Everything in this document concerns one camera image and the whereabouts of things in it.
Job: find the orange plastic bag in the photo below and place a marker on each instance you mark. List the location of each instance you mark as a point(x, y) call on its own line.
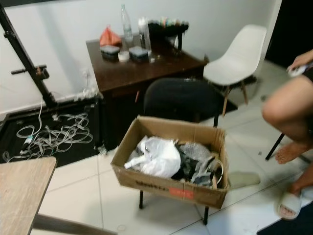
point(110, 38)

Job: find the beige rubber slipper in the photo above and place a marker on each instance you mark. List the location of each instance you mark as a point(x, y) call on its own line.
point(244, 179)
point(291, 200)

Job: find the dark metal stool leg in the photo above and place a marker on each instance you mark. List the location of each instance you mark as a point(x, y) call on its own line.
point(274, 147)

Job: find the black metal stand pole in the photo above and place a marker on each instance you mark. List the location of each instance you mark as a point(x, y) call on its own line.
point(29, 56)

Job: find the person bare leg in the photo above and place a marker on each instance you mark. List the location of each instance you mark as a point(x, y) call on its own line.
point(304, 181)
point(288, 110)

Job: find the tall clear plastic bottle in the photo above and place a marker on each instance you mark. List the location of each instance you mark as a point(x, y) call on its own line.
point(126, 27)

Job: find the black crumpled trash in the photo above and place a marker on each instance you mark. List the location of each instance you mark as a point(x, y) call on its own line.
point(190, 169)

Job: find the white shell chair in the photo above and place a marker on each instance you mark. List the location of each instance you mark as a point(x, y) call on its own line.
point(239, 56)

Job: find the black food container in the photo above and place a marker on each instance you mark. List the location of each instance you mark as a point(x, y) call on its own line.
point(139, 54)
point(110, 52)

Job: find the white handheld device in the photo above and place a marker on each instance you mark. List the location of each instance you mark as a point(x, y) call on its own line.
point(297, 72)

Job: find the black floor mat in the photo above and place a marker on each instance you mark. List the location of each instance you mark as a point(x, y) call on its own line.
point(12, 125)

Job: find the black shorts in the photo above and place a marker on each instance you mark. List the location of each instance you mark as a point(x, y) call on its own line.
point(309, 72)

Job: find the dark wooden desk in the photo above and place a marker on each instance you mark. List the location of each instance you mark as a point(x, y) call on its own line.
point(137, 73)

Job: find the black desk rack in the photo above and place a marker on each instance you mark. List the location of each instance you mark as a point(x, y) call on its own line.
point(168, 29)

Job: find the brown cardboard box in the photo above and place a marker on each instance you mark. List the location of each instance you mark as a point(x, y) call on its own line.
point(151, 183)

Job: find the clear tumbler with lid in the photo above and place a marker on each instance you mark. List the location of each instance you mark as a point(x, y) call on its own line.
point(145, 36)

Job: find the light wooden table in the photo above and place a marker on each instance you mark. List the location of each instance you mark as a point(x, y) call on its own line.
point(24, 196)

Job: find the black chair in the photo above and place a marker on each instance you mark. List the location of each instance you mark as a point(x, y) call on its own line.
point(181, 98)

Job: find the person hand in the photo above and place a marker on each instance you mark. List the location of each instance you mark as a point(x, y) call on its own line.
point(304, 58)

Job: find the clear crumpled plastic trash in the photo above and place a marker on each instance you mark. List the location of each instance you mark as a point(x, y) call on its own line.
point(198, 151)

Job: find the white tape roll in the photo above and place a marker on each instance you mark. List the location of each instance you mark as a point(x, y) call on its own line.
point(123, 56)

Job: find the white plastic bag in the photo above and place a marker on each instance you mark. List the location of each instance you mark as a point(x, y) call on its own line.
point(159, 157)

